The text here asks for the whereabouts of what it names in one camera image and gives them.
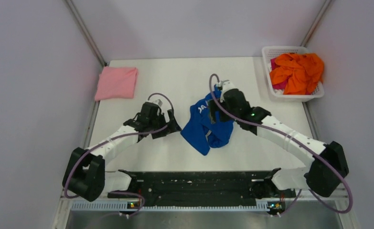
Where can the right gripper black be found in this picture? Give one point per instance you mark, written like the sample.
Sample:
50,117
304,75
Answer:
213,108

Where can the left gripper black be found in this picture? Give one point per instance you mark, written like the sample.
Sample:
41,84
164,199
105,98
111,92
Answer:
172,124

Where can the blue printed t shirt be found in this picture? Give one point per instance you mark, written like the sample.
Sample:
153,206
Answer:
203,135

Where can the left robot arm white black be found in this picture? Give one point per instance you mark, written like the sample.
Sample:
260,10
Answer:
85,173

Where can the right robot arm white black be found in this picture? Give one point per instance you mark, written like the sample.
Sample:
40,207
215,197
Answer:
324,165

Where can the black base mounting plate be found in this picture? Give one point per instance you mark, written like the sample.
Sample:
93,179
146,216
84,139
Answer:
205,189

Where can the folded pink t shirt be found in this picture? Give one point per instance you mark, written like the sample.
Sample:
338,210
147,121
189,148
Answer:
116,82

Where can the magenta garment in basket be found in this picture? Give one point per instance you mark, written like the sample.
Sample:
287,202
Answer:
281,85

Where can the white plastic laundry basket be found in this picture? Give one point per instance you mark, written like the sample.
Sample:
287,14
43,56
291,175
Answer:
272,52

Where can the orange t shirt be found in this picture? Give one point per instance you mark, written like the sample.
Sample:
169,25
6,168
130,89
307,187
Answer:
302,71

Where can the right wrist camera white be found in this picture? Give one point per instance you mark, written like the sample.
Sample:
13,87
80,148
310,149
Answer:
225,85

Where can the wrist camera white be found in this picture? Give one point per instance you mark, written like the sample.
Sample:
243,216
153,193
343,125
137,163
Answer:
225,85
157,102

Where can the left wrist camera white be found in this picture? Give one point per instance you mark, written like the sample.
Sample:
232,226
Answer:
157,102

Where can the left corner frame post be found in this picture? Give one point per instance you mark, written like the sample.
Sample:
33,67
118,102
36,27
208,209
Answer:
84,31

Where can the corner frame post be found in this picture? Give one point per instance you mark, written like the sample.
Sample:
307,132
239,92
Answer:
318,19
84,31

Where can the right corner frame post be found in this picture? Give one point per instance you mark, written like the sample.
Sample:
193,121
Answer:
318,19

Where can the aluminium frame rail front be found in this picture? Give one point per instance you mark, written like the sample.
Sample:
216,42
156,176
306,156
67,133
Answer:
128,206

